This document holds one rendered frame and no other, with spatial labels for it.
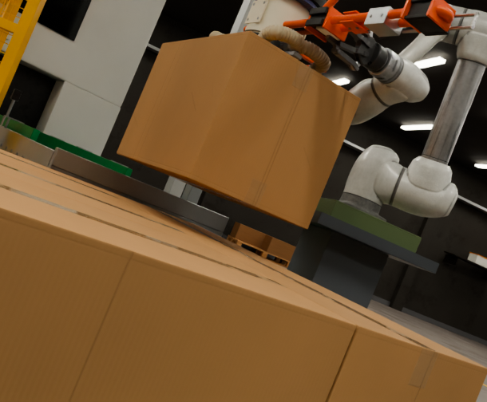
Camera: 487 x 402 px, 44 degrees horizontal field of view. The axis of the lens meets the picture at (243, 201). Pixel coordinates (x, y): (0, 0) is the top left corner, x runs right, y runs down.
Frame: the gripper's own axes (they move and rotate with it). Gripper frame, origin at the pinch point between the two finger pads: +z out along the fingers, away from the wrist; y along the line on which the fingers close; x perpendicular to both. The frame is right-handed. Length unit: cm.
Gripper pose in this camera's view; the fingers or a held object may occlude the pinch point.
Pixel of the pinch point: (330, 25)
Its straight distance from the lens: 172.2
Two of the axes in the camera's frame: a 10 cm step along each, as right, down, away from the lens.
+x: -5.3, -2.0, 8.2
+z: -7.5, -3.3, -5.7
